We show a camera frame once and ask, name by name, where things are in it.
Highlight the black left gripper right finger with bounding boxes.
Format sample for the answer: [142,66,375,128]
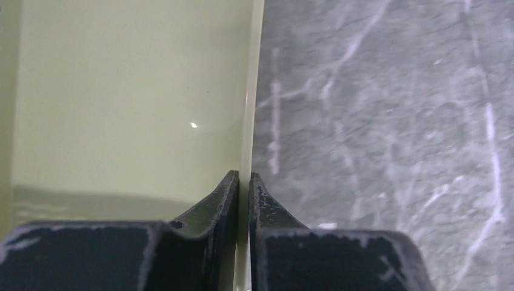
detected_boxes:
[249,173,434,291]

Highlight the green perforated plastic basket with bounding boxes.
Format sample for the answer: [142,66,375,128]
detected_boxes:
[1,1,264,290]

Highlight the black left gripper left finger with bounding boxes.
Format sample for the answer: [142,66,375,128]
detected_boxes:
[1,170,239,290]

